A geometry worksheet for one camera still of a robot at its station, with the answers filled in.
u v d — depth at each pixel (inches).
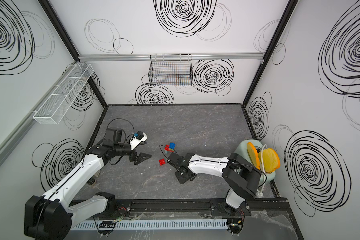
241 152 30.8
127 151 26.8
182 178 29.5
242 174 18.3
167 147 35.9
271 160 27.0
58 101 29.6
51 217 15.3
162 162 35.0
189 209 29.2
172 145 34.2
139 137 26.1
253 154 26.8
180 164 25.1
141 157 26.8
